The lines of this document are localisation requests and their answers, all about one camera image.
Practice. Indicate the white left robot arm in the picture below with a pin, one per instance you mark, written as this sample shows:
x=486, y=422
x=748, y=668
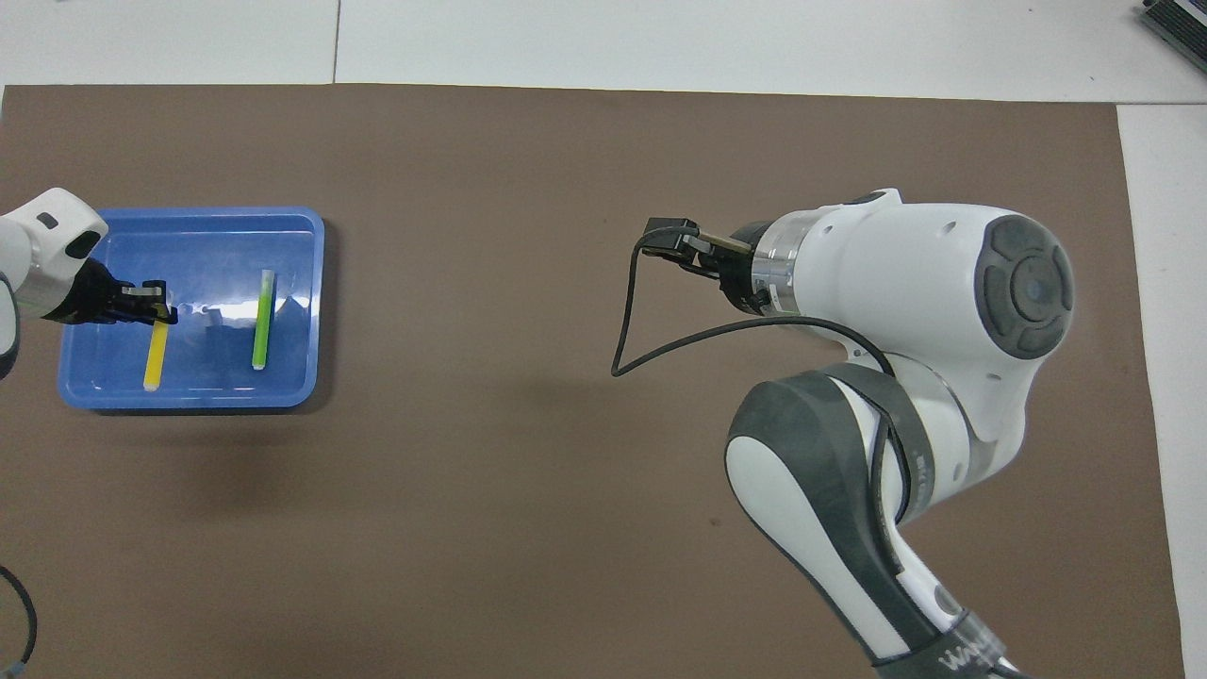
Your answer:
x=38, y=245

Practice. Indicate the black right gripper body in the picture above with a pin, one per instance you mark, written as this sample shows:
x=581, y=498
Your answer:
x=740, y=278

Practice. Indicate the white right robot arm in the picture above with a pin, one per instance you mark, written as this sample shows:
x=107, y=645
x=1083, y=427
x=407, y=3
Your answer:
x=896, y=273

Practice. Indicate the yellow pen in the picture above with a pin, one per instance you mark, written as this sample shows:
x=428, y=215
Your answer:
x=156, y=354

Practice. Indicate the green pen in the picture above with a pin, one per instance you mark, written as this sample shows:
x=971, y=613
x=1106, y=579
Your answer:
x=263, y=321

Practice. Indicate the brown table mat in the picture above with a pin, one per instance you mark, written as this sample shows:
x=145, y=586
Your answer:
x=471, y=283

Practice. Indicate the blue plastic tray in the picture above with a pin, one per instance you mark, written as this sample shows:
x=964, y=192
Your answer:
x=212, y=377

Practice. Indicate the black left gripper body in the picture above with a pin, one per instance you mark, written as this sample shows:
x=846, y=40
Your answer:
x=94, y=302

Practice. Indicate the dark ribbed box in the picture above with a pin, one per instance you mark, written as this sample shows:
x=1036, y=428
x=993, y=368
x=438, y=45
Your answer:
x=1179, y=24

